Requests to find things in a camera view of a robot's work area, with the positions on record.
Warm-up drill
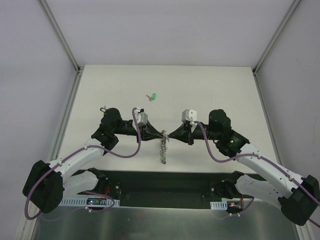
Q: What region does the metal disc with key rings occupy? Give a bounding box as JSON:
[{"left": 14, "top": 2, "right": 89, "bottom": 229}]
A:
[{"left": 159, "top": 130, "right": 169, "bottom": 165}]

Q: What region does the left aluminium frame rail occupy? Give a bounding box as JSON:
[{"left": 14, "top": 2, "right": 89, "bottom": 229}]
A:
[{"left": 38, "top": 0, "right": 84, "bottom": 161}]

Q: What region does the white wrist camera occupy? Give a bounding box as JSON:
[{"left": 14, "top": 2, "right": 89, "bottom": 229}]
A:
[
  {"left": 135, "top": 108, "right": 148, "bottom": 127},
  {"left": 181, "top": 109, "right": 197, "bottom": 132}
]

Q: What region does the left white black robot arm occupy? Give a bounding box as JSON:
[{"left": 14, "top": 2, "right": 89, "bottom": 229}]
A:
[{"left": 22, "top": 107, "right": 162, "bottom": 215}]

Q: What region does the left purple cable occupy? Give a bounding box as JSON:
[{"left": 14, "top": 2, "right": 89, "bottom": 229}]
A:
[{"left": 24, "top": 107, "right": 143, "bottom": 220}]

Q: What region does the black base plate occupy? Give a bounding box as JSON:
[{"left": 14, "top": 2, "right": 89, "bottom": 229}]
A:
[{"left": 92, "top": 170, "right": 244, "bottom": 210}]

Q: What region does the left white cable duct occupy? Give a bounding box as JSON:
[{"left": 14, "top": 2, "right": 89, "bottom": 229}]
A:
[{"left": 59, "top": 196, "right": 120, "bottom": 208}]

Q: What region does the right aluminium frame rail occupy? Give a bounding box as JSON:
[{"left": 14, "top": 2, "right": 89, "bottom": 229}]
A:
[{"left": 252, "top": 0, "right": 303, "bottom": 163}]

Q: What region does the right white cable duct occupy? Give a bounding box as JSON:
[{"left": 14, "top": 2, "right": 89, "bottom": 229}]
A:
[{"left": 210, "top": 200, "right": 228, "bottom": 211}]

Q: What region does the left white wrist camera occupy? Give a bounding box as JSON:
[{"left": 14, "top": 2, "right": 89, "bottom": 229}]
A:
[{"left": 135, "top": 108, "right": 148, "bottom": 127}]

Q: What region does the green tag silver key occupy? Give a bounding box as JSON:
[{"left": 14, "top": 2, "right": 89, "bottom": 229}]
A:
[{"left": 146, "top": 93, "right": 157, "bottom": 102}]

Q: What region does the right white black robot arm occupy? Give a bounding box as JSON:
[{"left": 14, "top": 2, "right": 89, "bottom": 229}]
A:
[{"left": 169, "top": 109, "right": 320, "bottom": 226}]

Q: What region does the aluminium frame rail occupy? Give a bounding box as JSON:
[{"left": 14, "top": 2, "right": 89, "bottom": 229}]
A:
[
  {"left": 252, "top": 0, "right": 303, "bottom": 163},
  {"left": 38, "top": 0, "right": 84, "bottom": 161}
]

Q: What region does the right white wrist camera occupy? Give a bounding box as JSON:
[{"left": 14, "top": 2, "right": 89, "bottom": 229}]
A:
[{"left": 181, "top": 109, "right": 197, "bottom": 132}]

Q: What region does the white cable duct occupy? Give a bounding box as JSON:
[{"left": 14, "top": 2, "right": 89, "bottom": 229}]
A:
[
  {"left": 210, "top": 200, "right": 228, "bottom": 211},
  {"left": 59, "top": 196, "right": 120, "bottom": 208}
]

